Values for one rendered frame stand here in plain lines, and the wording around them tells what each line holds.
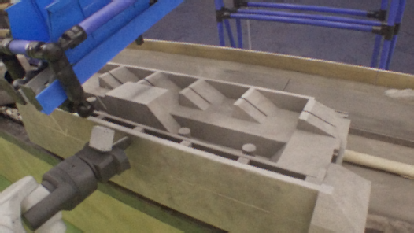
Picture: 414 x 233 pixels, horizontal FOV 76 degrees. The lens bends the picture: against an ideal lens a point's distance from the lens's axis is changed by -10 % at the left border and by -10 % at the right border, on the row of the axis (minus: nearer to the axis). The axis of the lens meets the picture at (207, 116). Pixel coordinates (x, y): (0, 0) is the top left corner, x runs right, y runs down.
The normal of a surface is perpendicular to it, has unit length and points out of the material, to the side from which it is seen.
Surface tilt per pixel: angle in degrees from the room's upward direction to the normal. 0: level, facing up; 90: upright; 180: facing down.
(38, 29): 88
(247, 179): 80
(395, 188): 0
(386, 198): 0
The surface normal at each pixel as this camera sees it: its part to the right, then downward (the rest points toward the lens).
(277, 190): -0.50, 0.44
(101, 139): -0.45, -0.05
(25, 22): 0.86, 0.18
